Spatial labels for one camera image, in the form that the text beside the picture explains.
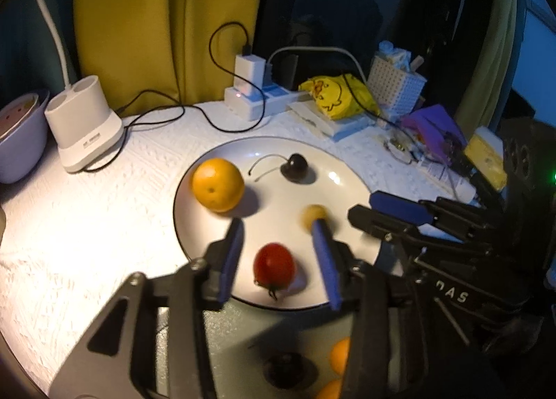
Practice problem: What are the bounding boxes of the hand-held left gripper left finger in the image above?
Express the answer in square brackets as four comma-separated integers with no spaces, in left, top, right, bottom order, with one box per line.
[48,217,246,399]

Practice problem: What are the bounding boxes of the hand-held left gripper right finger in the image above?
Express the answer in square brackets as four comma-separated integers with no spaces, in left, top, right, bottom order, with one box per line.
[310,220,435,399]

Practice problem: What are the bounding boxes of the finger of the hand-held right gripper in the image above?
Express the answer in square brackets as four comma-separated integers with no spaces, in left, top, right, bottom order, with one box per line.
[347,204,421,247]
[368,191,505,244]

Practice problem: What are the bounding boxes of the red tomato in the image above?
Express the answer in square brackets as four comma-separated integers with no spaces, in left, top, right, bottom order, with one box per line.
[253,243,297,300]

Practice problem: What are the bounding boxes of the small yellow fruit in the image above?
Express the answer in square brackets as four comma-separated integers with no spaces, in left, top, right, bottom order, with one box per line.
[301,204,328,232]

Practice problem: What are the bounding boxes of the white round plate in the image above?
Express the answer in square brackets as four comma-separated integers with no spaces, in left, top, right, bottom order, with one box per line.
[173,136,407,310]

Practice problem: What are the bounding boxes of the round grey glass mat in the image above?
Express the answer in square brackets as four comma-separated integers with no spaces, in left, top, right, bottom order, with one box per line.
[156,295,418,399]

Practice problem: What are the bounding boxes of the white flat strip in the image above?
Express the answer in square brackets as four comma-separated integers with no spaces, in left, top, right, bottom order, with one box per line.
[417,159,476,203]

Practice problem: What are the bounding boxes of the eyeglasses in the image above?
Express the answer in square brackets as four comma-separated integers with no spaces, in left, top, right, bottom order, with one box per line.
[382,130,431,165]

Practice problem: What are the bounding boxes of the large orange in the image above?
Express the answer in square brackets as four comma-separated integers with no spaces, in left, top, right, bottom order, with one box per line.
[190,158,245,214]

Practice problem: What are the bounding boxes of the purple cloth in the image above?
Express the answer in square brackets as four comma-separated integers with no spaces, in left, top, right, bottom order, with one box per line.
[400,104,467,165]

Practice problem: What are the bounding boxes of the dark cherry with stem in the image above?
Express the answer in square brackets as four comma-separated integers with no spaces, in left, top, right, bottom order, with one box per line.
[248,153,310,183]

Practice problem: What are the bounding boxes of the white flat box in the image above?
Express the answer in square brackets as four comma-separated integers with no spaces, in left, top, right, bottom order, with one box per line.
[289,101,378,141]

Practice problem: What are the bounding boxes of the yellow box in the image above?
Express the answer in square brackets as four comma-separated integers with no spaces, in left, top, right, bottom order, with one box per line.
[463,127,509,191]

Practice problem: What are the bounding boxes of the white perforated basket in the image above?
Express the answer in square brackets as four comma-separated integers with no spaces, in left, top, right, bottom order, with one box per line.
[368,54,426,115]

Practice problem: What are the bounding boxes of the yellow snack bag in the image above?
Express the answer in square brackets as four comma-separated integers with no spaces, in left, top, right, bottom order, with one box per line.
[297,74,381,122]

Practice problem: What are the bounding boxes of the pale crumpled packet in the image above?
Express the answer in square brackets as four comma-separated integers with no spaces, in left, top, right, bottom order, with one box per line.
[377,40,424,73]

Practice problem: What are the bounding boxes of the white power strip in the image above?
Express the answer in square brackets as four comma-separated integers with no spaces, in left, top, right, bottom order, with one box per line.
[224,85,311,120]

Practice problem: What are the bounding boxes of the white charger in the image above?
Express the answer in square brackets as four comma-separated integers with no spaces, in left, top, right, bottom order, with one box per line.
[235,54,265,96]

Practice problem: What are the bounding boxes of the olive curtain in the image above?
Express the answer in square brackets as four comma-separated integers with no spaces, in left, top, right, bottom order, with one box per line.
[454,0,520,126]

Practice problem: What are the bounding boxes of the white desk lamp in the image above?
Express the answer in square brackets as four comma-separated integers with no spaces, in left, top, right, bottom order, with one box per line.
[26,0,124,173]

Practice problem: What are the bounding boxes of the pale purple bowl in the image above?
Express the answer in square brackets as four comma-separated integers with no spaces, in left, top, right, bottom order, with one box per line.
[0,88,50,185]

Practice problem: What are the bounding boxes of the small white bowl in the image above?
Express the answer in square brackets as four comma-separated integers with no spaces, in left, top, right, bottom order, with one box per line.
[0,94,41,139]

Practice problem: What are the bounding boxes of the yellow curtain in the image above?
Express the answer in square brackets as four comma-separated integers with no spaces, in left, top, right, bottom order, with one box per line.
[74,0,272,106]

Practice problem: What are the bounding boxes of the dark curtain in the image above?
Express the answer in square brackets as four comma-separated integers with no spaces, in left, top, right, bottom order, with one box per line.
[0,0,79,100]

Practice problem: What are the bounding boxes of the thin black cable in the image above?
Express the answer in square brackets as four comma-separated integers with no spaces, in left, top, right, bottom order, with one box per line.
[342,74,418,143]

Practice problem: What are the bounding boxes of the white cable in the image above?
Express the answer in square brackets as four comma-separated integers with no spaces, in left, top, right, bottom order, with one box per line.
[266,46,366,82]

